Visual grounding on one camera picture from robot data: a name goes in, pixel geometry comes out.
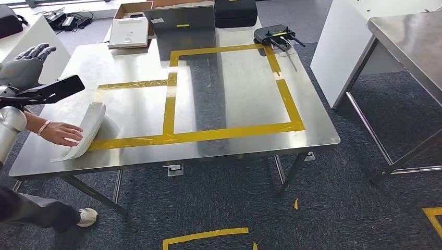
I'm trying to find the black router with antennas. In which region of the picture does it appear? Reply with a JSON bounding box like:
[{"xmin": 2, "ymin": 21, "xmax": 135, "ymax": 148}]
[{"xmin": 253, "ymin": 24, "xmax": 306, "ymax": 53}]

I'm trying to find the black power adapter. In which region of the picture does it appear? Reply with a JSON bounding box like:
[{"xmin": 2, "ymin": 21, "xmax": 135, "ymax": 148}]
[
  {"xmin": 45, "ymin": 9, "xmax": 67, "ymax": 31},
  {"xmin": 62, "ymin": 15, "xmax": 94, "ymax": 32}
]

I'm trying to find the yellow tape outline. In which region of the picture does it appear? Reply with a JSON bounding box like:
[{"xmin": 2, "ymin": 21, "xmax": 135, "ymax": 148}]
[{"xmin": 88, "ymin": 43, "xmax": 306, "ymax": 152}]

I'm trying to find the black hard case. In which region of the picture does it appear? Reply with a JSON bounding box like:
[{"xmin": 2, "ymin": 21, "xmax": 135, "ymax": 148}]
[{"xmin": 213, "ymin": 0, "xmax": 259, "ymax": 29}]

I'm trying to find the black bag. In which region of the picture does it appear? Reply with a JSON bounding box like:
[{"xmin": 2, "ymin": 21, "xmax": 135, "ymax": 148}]
[{"xmin": 0, "ymin": 4, "xmax": 29, "ymax": 40}]

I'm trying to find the person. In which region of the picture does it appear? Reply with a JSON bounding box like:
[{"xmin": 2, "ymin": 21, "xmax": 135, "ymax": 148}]
[{"xmin": 0, "ymin": 110, "xmax": 99, "ymax": 234}]

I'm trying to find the yellow floor tape square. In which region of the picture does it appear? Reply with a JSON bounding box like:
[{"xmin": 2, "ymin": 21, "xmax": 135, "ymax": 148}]
[{"xmin": 162, "ymin": 227, "xmax": 259, "ymax": 250}]

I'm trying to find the white sneaker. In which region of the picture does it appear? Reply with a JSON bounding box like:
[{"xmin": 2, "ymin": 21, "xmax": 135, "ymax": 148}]
[{"xmin": 76, "ymin": 207, "xmax": 99, "ymax": 228}]

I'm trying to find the person's hand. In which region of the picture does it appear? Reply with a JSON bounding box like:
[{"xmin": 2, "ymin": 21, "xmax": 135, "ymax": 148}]
[{"xmin": 40, "ymin": 121, "xmax": 84, "ymax": 148}]

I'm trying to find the pink bracelet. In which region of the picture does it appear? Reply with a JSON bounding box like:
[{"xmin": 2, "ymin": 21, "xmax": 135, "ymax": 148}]
[{"xmin": 36, "ymin": 119, "xmax": 53, "ymax": 136}]

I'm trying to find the steel workbench with yellow tape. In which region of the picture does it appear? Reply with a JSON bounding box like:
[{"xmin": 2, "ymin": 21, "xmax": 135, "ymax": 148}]
[{"xmin": 8, "ymin": 17, "xmax": 341, "ymax": 217}]

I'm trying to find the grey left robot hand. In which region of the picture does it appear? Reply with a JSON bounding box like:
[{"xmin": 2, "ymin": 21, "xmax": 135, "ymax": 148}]
[{"xmin": 0, "ymin": 43, "xmax": 57, "ymax": 92}]

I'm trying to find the white curved plastic part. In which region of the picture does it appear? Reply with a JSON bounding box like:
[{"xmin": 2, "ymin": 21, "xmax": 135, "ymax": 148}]
[{"xmin": 51, "ymin": 102, "xmax": 107, "ymax": 163}]

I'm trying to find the cardboard box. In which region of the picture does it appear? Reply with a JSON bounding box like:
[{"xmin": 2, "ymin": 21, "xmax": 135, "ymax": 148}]
[{"xmin": 113, "ymin": 1, "xmax": 155, "ymax": 20}]

